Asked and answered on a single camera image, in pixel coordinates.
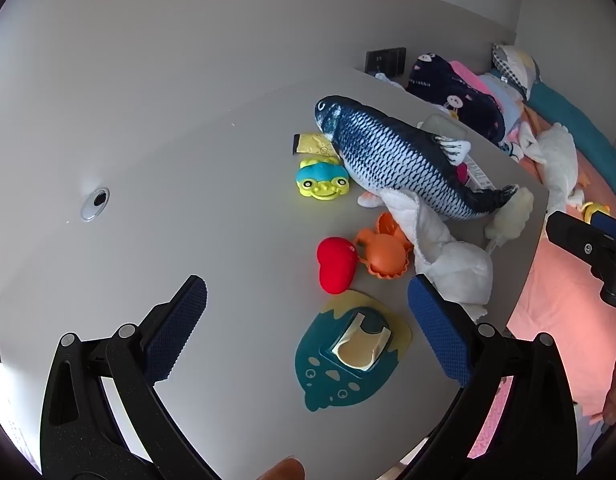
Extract red heart toy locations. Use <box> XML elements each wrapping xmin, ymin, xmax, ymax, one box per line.
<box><xmin>317</xmin><ymin>238</ymin><xmax>359</xmax><ymax>294</ymax></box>

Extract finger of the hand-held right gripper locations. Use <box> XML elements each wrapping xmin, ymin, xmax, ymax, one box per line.
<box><xmin>589</xmin><ymin>211</ymin><xmax>616</xmax><ymax>241</ymax></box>
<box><xmin>544</xmin><ymin>210</ymin><xmax>616</xmax><ymax>315</ymax></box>

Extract teal pillow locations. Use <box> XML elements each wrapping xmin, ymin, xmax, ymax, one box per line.
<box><xmin>525</xmin><ymin>82</ymin><xmax>616</xmax><ymax>196</ymax></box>

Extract cream bath loofah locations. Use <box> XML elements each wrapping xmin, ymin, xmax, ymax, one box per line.
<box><xmin>484</xmin><ymin>186</ymin><xmax>535</xmax><ymax>251</ymax></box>

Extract silver desk cable grommet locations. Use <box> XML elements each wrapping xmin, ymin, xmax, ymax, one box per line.
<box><xmin>80</xmin><ymin>187</ymin><xmax>111</xmax><ymax>222</ymax></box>

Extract white cartoon print cloth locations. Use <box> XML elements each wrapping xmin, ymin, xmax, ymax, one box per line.
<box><xmin>500</xmin><ymin>137</ymin><xmax>524</xmax><ymax>162</ymax></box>

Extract person's left hand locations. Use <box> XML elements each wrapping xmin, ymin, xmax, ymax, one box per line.
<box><xmin>255</xmin><ymin>457</ymin><xmax>306</xmax><ymax>480</ymax></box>

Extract light blue blanket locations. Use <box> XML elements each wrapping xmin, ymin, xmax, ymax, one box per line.
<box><xmin>480</xmin><ymin>72</ymin><xmax>526</xmax><ymax>133</ymax></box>

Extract teal lemon-shaped mat toy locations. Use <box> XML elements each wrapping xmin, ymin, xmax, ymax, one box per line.
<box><xmin>294</xmin><ymin>290</ymin><xmax>413</xmax><ymax>413</ymax></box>

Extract yellow snack wrapper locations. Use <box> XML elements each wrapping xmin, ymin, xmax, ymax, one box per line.
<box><xmin>291</xmin><ymin>131</ymin><xmax>339</xmax><ymax>158</ymax></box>

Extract pink blanket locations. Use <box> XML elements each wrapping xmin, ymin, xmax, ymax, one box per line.
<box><xmin>448</xmin><ymin>60</ymin><xmax>504</xmax><ymax>111</ymax></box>

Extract foam floor mat tiles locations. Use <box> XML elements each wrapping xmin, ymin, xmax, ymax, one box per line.
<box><xmin>468</xmin><ymin>375</ymin><xmax>514</xmax><ymax>461</ymax></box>

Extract orange crab toy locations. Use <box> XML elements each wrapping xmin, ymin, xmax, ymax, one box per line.
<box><xmin>354</xmin><ymin>211</ymin><xmax>415</xmax><ymax>278</ymax></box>

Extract teal and yellow frog toy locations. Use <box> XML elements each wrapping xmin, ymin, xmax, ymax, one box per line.
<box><xmin>295</xmin><ymin>156</ymin><xmax>350</xmax><ymax>203</ymax></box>

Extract white towel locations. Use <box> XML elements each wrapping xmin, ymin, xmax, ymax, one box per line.
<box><xmin>358</xmin><ymin>187</ymin><xmax>494</xmax><ymax>321</ymax></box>

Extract black wall switch panel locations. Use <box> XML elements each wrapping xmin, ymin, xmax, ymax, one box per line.
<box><xmin>365</xmin><ymin>47</ymin><xmax>406</xmax><ymax>76</ymax></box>

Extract blue fish plush toy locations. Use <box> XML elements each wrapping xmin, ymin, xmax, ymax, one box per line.
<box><xmin>315</xmin><ymin>95</ymin><xmax>519</xmax><ymax>221</ymax></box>

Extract white goose plush toy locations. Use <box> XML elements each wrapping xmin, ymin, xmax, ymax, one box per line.
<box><xmin>518</xmin><ymin>122</ymin><xmax>584</xmax><ymax>211</ymax></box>

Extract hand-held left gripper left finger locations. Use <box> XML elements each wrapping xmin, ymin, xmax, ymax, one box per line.
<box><xmin>40</xmin><ymin>275</ymin><xmax>223</xmax><ymax>480</ymax></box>

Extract pink bed sheet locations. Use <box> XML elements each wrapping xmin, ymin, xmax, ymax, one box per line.
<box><xmin>505</xmin><ymin>105</ymin><xmax>616</xmax><ymax>411</ymax></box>

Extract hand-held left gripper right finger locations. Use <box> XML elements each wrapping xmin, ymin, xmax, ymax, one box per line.
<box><xmin>407</xmin><ymin>274</ymin><xmax>579</xmax><ymax>480</ymax></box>

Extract patterned pillow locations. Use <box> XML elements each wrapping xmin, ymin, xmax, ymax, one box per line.
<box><xmin>490</xmin><ymin>42</ymin><xmax>541</xmax><ymax>98</ymax></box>

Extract navy printed blanket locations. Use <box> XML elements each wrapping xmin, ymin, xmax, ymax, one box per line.
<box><xmin>405</xmin><ymin>52</ymin><xmax>506</xmax><ymax>143</ymax></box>

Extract grey corner guard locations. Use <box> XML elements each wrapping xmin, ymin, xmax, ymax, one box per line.
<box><xmin>417</xmin><ymin>112</ymin><xmax>470</xmax><ymax>143</ymax></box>

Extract white cardboard box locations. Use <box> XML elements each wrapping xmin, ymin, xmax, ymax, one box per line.
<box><xmin>455</xmin><ymin>152</ymin><xmax>496</xmax><ymax>191</ymax></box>

